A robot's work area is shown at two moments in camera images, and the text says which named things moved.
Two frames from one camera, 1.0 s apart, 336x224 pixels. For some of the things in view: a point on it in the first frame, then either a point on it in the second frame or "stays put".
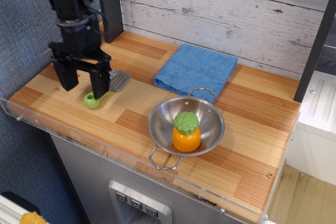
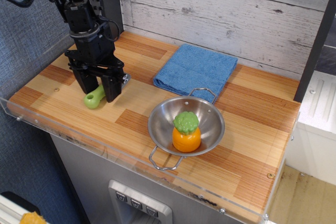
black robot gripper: x=82 y=46 → x=95 y=50
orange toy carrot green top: x=186 y=136 stays put
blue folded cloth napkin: x=191 y=67 stays put
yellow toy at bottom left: x=32 y=218 stays put
